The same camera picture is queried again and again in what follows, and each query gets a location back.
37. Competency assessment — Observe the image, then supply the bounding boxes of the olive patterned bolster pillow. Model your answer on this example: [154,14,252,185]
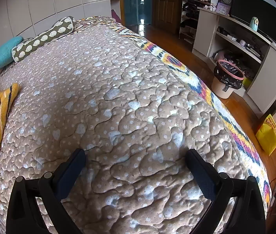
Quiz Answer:
[12,16,77,64]

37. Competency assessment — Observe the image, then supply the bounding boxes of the beige trash bin pink rim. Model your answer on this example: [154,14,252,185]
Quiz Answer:
[211,59,244,99]

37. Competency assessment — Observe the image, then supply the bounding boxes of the beige dotted quilted blanket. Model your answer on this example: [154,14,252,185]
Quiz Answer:
[0,26,269,234]

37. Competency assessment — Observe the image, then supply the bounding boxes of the teal door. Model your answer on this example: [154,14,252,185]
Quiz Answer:
[123,0,153,26]

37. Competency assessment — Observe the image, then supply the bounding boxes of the purple square clock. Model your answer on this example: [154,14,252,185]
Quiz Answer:
[215,2,231,15]

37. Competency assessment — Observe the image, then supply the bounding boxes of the shoe rack with shoes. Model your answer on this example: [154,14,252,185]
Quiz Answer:
[178,0,222,44]

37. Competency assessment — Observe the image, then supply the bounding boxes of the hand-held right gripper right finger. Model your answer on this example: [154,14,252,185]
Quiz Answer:
[185,149,266,234]

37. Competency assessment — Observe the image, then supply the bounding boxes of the yellow shopping bag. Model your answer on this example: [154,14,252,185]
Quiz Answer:
[255,114,276,156]

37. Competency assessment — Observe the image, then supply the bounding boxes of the brown wooden door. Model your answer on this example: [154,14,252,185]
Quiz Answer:
[153,0,183,28]

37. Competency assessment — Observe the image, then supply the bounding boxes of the light green bottle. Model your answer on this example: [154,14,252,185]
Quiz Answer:
[249,17,260,32]

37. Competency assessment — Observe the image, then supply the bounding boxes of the colourful patterned bedsheet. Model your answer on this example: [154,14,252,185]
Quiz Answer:
[76,16,275,215]

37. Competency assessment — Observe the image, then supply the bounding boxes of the black trash bag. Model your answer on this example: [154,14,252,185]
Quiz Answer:
[213,61,244,90]

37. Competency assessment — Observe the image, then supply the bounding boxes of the black flat television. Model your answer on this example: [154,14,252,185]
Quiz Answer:
[229,0,276,48]

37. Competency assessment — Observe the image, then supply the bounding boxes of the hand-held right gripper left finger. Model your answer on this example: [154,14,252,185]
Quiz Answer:
[6,148,87,234]

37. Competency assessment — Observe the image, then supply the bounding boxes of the white television cabinet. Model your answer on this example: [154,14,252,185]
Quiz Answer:
[192,7,276,113]

